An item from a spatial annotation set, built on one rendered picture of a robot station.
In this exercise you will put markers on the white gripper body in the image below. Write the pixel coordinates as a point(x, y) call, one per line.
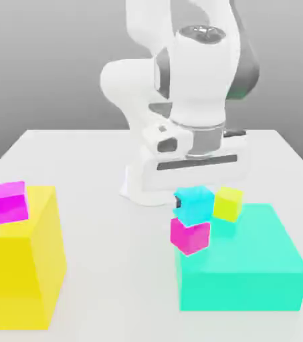
point(194, 173)

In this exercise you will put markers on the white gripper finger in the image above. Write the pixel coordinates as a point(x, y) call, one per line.
point(178, 202)

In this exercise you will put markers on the small cyan cube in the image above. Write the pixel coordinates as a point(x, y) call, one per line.
point(195, 205)

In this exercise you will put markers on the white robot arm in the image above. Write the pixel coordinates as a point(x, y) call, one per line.
point(194, 80)

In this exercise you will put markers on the small pink cube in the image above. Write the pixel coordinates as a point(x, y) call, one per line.
point(190, 236)

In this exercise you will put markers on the small yellow-green cube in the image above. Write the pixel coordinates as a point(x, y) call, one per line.
point(227, 204)

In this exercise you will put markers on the small magenta cube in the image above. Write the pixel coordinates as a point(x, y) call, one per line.
point(10, 204)

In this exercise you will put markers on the large turquoise box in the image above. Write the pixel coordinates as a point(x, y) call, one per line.
point(243, 263)

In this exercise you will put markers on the large yellow box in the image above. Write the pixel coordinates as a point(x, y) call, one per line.
point(14, 256)

